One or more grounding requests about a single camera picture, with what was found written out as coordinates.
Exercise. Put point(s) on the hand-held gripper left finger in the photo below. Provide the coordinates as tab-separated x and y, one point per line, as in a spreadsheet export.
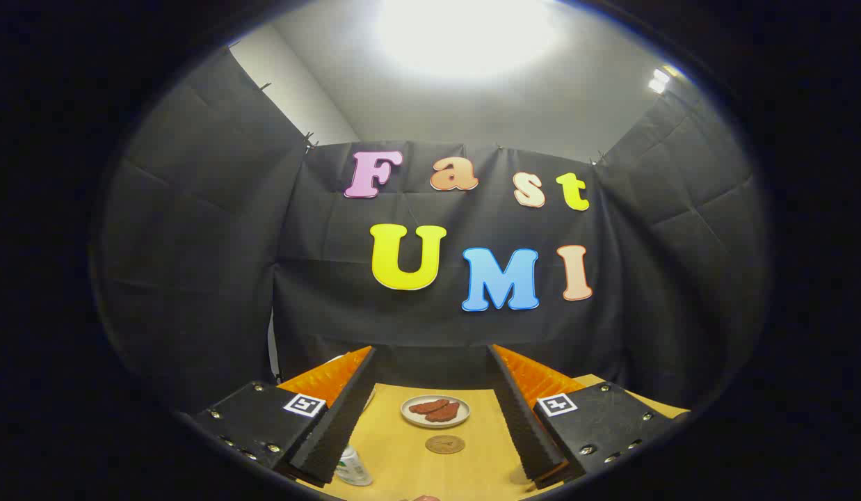
340	424

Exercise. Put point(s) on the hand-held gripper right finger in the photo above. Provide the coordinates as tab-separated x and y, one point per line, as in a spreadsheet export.
524	424

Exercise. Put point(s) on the white green-label juice bottle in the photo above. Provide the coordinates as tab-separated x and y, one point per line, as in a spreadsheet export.
352	467

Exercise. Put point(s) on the round brown cork coaster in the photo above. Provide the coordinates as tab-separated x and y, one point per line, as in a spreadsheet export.
445	444

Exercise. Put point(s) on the wooden table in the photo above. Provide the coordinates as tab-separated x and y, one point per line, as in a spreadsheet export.
472	473

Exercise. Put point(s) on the white round plate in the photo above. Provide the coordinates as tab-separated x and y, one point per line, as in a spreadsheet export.
413	417

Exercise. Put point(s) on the red-brown meat piece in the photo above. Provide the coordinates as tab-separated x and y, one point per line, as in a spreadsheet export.
428	406
444	413

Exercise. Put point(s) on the small ceiling spot light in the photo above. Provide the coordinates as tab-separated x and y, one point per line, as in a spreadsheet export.
658	80

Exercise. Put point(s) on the bright ceiling light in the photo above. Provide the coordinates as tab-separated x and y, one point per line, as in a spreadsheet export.
465	35

